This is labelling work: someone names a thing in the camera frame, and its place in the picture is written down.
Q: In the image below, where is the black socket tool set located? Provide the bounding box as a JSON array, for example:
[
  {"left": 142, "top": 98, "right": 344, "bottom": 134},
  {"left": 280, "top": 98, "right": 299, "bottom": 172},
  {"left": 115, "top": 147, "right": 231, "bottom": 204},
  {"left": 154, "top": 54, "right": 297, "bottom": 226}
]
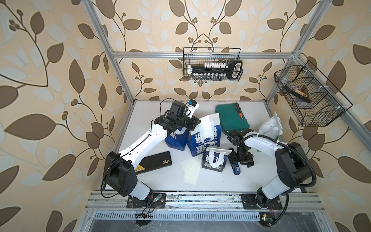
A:
[{"left": 185, "top": 60, "right": 243, "bottom": 81}]

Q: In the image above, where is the green white tissue pack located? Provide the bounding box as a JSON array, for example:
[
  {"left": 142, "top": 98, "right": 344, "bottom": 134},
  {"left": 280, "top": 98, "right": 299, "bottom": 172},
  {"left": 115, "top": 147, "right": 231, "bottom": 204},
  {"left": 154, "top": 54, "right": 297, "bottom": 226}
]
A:
[{"left": 258, "top": 113, "right": 283, "bottom": 141}]

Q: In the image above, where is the wall wire basket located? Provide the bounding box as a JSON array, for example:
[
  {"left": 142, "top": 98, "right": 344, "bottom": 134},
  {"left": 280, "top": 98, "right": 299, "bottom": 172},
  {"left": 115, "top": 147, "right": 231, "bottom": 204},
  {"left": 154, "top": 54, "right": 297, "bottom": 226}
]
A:
[
  {"left": 274, "top": 61, "right": 353, "bottom": 127},
  {"left": 182, "top": 47, "right": 243, "bottom": 82}
]

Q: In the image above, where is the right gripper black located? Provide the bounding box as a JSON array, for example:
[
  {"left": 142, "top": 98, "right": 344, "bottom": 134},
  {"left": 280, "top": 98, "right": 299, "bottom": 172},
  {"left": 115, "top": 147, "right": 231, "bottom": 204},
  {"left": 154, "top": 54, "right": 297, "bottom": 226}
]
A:
[{"left": 229, "top": 146, "right": 253, "bottom": 167}]

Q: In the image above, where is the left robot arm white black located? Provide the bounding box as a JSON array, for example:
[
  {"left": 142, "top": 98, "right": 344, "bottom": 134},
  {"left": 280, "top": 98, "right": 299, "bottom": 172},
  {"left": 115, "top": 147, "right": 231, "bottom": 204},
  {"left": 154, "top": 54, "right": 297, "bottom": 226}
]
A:
[{"left": 100, "top": 100, "right": 201, "bottom": 201}]

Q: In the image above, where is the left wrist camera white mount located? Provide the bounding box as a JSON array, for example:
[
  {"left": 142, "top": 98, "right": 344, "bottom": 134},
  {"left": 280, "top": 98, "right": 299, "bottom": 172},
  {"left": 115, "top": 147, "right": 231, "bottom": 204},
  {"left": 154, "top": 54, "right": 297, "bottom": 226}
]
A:
[{"left": 186, "top": 100, "right": 200, "bottom": 119}]

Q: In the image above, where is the blue stapler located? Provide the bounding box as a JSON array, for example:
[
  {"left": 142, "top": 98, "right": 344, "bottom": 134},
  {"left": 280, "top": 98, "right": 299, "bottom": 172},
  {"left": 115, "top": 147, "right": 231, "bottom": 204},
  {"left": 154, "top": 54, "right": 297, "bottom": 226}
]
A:
[{"left": 229, "top": 156, "right": 241, "bottom": 175}]

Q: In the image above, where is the large blue white tote bag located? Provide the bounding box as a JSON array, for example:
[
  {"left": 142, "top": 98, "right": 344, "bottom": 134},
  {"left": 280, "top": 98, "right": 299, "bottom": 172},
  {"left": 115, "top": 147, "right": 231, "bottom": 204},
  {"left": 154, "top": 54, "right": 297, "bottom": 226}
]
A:
[{"left": 186, "top": 113, "right": 221, "bottom": 157}]

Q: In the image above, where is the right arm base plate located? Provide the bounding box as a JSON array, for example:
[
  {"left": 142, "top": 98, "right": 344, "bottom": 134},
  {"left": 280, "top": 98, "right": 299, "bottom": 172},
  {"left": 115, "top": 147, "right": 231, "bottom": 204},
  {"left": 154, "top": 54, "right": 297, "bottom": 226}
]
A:
[{"left": 240, "top": 193, "right": 283, "bottom": 210}]

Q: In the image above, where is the aluminium rail front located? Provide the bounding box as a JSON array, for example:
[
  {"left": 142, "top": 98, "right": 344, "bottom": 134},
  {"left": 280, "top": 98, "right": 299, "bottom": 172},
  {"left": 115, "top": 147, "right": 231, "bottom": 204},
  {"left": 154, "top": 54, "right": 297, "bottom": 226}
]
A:
[{"left": 85, "top": 191, "right": 325, "bottom": 222}]

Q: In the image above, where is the back wall wire basket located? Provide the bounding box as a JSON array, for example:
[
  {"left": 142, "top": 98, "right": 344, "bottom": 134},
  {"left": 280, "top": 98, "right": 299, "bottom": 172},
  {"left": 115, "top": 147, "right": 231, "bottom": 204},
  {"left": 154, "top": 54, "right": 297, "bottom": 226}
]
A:
[{"left": 182, "top": 47, "right": 243, "bottom": 82}]

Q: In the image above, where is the black flat box yellow label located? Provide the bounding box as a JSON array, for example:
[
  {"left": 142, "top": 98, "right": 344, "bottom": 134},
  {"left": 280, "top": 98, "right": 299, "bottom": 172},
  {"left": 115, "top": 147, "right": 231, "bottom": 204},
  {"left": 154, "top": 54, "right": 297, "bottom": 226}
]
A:
[{"left": 135, "top": 151, "right": 172, "bottom": 174}]

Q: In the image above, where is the right wall wire basket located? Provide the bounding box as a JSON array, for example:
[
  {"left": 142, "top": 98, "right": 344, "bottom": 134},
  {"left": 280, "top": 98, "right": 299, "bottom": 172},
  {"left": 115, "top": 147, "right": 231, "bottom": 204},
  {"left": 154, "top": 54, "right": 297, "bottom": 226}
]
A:
[{"left": 274, "top": 61, "right": 353, "bottom": 127}]

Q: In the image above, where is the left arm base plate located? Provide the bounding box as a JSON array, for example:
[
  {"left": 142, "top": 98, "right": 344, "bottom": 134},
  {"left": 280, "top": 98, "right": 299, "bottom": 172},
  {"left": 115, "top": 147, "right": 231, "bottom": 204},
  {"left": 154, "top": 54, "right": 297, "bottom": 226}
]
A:
[{"left": 126, "top": 192, "right": 167, "bottom": 209}]

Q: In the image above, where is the pale yellow receipt sheet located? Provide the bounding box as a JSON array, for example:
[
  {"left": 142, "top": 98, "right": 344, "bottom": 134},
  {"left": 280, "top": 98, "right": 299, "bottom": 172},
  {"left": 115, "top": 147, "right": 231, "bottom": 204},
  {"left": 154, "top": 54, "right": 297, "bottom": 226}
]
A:
[{"left": 181, "top": 157, "right": 202, "bottom": 185}]

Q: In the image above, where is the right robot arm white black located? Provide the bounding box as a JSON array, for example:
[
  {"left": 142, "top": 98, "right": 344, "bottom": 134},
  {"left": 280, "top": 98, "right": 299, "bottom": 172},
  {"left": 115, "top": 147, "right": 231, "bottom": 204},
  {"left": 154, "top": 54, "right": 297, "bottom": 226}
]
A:
[{"left": 226, "top": 129, "right": 317, "bottom": 206}]

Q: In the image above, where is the small blue white bag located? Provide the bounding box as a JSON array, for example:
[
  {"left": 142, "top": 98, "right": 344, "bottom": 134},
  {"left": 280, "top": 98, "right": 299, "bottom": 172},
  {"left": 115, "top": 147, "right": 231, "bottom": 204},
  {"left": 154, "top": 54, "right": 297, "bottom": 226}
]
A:
[{"left": 201, "top": 148, "right": 232, "bottom": 173}]

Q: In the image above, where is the white receipt paper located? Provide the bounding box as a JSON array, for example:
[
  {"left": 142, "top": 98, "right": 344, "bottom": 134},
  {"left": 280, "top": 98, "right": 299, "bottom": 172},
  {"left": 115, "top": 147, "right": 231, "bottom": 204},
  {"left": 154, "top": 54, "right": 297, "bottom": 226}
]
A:
[{"left": 198, "top": 113, "right": 221, "bottom": 142}]

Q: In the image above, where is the dark brush in basket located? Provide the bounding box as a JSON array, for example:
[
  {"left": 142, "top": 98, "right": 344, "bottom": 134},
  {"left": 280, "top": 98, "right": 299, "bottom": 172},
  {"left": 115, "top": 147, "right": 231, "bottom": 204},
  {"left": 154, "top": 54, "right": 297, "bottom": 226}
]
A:
[{"left": 283, "top": 84, "right": 312, "bottom": 103}]

